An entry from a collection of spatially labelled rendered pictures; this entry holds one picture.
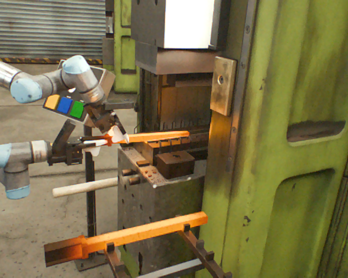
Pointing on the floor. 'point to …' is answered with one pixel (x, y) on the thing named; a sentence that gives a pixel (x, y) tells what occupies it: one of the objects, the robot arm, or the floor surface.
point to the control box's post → (89, 182)
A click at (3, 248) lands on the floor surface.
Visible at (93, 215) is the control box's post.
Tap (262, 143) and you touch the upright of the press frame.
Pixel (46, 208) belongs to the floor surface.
